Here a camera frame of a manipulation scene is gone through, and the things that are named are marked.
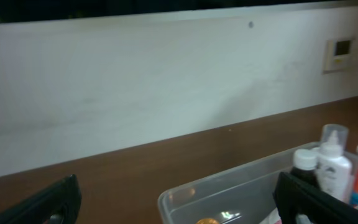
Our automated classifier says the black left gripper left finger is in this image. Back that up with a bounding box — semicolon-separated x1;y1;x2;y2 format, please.
0;174;82;224

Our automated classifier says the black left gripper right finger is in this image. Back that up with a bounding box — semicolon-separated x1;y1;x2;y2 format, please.
273;172;358;224

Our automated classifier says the dark bottle white cap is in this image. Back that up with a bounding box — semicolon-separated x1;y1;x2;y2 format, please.
290;149;320;189

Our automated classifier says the white Panadol box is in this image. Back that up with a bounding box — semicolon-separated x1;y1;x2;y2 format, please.
259;208;282;224

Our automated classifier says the clear plastic container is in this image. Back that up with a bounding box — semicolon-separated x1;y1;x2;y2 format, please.
158;142;358;223

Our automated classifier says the white wall control panel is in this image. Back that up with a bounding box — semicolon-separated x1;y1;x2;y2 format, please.
323;37;354;73

